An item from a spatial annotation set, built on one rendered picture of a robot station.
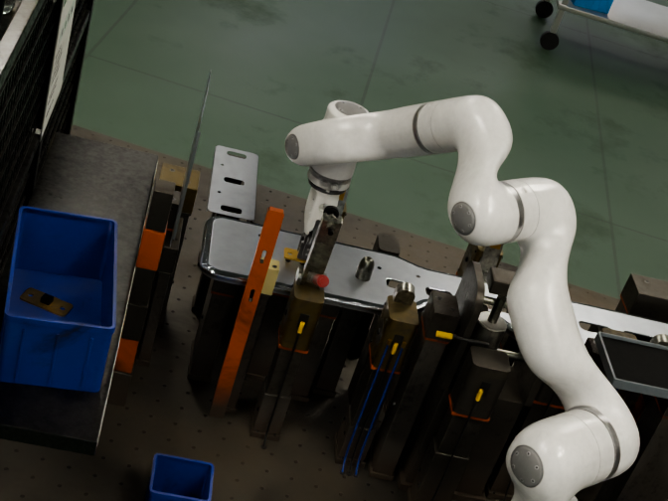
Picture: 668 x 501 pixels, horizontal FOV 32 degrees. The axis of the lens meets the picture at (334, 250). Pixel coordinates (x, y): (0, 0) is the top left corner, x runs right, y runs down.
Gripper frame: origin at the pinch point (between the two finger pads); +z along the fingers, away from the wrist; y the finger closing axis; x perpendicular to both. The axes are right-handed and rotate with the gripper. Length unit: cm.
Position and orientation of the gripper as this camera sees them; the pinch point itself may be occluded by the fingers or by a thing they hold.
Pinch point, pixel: (306, 247)
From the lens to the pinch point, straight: 236.1
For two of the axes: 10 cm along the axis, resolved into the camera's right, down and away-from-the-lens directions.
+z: -2.7, 8.1, 5.2
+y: -0.2, -5.4, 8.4
